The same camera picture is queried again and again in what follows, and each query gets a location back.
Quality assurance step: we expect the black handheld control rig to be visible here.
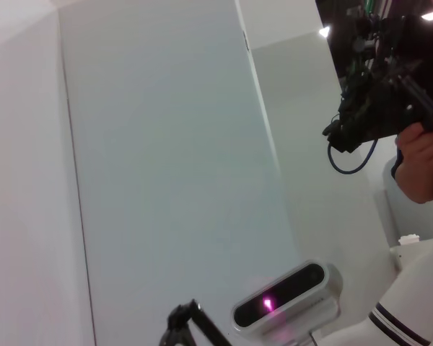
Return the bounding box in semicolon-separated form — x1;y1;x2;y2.
322;14;433;154

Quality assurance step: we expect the operator hand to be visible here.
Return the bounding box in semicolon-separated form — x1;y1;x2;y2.
395;107;433;170

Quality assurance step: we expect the blue looped cable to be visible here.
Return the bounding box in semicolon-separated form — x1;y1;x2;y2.
326;138;380;177

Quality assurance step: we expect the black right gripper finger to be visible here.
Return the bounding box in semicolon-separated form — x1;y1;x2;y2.
157;298;235;346

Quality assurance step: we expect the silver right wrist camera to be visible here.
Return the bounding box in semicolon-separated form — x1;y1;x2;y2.
232;258;344;338

